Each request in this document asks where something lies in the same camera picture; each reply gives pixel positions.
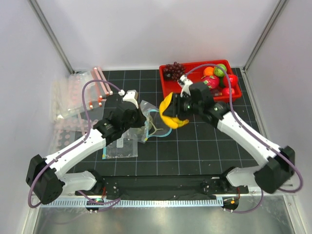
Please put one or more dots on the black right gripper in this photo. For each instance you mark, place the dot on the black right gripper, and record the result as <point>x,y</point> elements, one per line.
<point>175,107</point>

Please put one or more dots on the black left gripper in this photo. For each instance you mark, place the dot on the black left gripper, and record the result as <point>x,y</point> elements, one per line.
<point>141,119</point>

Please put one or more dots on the green netted melon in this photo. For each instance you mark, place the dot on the green netted melon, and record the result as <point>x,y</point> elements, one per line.
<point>149,129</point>

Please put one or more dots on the clear zip bag white label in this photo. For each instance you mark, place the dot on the clear zip bag white label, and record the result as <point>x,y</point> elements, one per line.
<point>121,148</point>

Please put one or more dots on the yellow banana bunch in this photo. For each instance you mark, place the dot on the yellow banana bunch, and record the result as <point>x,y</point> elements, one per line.
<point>172,122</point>

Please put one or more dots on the clear zip bag blue zipper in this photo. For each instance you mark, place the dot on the clear zip bag blue zipper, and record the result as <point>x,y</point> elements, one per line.
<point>149,109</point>

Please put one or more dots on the red apple large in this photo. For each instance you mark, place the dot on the red apple large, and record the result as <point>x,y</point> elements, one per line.
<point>233,80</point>

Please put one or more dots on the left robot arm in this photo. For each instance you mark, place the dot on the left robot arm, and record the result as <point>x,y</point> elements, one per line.
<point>48,177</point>

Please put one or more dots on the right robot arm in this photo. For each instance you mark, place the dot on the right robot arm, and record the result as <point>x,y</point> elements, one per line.
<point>274,164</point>

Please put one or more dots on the clear bag pink dots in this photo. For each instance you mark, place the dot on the clear bag pink dots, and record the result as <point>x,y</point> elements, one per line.
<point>65,131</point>

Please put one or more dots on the pink dragon fruit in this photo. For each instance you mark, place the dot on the pink dragon fruit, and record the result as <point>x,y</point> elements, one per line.
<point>211,81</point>

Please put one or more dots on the red apple small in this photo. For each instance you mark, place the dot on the red apple small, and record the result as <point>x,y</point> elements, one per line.
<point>228,91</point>

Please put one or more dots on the orange tangerine back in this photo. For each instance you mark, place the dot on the orange tangerine back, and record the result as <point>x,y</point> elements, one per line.
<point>208,71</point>

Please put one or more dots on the green cabbage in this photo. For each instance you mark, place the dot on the green cabbage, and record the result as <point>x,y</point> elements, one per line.
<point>220,70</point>

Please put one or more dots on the red plastic tray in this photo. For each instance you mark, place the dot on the red plastic tray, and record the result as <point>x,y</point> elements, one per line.
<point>169,86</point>

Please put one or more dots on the purple grape bunch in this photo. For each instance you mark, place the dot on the purple grape bunch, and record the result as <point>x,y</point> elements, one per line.
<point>173,71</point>

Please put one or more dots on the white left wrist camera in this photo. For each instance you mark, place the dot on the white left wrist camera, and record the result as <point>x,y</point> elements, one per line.
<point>129,96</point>

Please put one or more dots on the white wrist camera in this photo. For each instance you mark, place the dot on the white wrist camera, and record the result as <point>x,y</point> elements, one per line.
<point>185,84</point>
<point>129,96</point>

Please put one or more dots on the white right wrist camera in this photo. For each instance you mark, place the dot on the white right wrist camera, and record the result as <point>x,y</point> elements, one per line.
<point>185,84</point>

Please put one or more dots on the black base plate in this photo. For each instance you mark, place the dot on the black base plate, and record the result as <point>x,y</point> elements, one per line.
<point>165,187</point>

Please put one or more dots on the aluminium slotted rail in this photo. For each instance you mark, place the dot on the aluminium slotted rail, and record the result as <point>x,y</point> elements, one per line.
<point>84,203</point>

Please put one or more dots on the right aluminium corner post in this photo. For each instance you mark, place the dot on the right aluminium corner post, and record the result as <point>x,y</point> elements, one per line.
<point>281,4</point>

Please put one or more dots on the aluminium corner post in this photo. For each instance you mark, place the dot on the aluminium corner post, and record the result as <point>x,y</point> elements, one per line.
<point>51,35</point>
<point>281,4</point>

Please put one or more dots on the left aluminium corner post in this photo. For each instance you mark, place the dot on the left aluminium corner post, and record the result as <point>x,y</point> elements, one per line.
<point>51,35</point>

